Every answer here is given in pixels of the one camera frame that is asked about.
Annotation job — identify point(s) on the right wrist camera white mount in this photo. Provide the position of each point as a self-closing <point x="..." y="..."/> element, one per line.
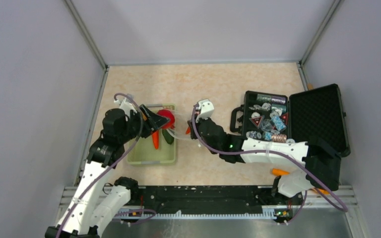
<point x="205" y="109"/>

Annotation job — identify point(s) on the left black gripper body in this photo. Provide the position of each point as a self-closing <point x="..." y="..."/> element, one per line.
<point x="133" y="128"/>

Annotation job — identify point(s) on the green perforated plastic basket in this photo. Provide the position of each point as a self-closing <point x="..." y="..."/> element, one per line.
<point x="144" y="153"/>

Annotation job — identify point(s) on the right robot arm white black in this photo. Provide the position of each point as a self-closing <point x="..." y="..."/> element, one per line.
<point x="316" y="163"/>

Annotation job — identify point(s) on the red bell pepper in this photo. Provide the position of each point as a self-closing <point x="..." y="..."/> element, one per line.
<point x="170" y="116"/>

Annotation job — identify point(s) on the clear polka dot zip bag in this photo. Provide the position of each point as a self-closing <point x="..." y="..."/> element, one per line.
<point x="179" y="129"/>

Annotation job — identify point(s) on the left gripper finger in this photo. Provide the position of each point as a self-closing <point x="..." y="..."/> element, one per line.
<point x="154" y="125"/>
<point x="150" y="115"/>

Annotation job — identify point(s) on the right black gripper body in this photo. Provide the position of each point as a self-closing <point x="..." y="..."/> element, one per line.
<point x="197" y="126"/>

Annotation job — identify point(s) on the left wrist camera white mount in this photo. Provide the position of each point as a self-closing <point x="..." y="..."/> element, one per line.
<point x="124" y="101"/>

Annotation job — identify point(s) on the black case with poker chips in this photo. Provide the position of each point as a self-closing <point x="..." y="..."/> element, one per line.
<point x="314" y="113"/>

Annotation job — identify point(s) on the dark green avocado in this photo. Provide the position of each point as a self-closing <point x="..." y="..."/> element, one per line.
<point x="168" y="137"/>

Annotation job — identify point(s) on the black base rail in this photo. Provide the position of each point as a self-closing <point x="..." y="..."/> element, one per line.
<point x="211" y="200"/>

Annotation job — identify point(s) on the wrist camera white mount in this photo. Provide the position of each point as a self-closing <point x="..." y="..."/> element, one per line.
<point x="205" y="109"/>
<point x="124" y="101"/>

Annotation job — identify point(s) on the orange handled tool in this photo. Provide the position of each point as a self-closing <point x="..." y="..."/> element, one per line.
<point x="278" y="172"/>

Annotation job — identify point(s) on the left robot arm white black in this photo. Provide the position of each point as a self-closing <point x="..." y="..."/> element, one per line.
<point x="85" y="217"/>

